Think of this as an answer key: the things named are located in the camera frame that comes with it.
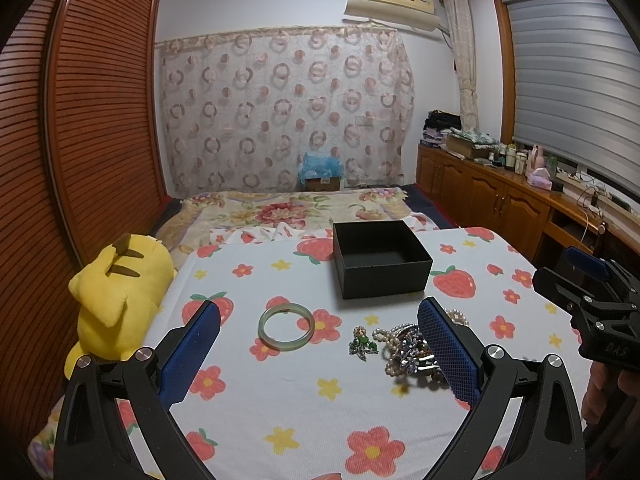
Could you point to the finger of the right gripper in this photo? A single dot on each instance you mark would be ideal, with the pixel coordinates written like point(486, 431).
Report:
point(559, 290)
point(585, 258)

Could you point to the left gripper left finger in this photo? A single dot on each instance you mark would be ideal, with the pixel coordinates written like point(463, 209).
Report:
point(92, 442)

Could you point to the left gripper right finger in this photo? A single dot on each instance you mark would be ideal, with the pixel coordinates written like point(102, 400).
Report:
point(545, 441)

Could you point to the silver rhinestone hair clip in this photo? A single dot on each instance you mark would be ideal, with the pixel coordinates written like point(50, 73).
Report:
point(409, 355)

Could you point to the green jade bangle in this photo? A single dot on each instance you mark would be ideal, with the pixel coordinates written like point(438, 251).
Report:
point(286, 345)

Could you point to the black open jewelry box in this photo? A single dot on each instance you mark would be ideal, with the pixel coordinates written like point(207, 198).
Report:
point(378, 259)

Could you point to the person's right hand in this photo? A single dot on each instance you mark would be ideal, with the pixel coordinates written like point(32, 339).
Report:
point(601, 382)

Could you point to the wooden sideboard cabinet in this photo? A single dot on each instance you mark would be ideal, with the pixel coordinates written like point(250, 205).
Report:
point(537, 223)

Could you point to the yellow plush toy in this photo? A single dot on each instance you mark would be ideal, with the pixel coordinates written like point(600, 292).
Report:
point(119, 293)

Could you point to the grey window blind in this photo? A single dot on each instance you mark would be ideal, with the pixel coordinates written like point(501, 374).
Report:
point(576, 76)

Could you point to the stack of folded clothes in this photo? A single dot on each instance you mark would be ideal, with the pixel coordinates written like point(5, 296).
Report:
point(437, 126)

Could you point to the green gem brooch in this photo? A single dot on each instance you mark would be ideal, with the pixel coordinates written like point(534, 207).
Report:
point(362, 345)

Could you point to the strawberry flower print cloth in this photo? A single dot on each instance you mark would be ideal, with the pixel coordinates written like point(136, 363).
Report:
point(478, 274)

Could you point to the floral bed blanket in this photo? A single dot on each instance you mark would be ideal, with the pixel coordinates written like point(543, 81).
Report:
point(235, 214)

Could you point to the blue tissue cardboard box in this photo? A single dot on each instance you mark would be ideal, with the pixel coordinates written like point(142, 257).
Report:
point(321, 173)

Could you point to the beige tied window curtain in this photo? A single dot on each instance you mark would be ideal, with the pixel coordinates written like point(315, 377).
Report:
point(461, 31)

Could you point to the brown louvered wardrobe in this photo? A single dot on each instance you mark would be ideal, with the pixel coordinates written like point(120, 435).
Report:
point(79, 167)

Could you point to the pink circle pattern curtain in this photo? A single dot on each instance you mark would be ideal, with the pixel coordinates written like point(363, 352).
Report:
point(241, 109)

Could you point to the beige wall air conditioner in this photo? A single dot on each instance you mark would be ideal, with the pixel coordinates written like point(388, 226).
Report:
point(419, 14)

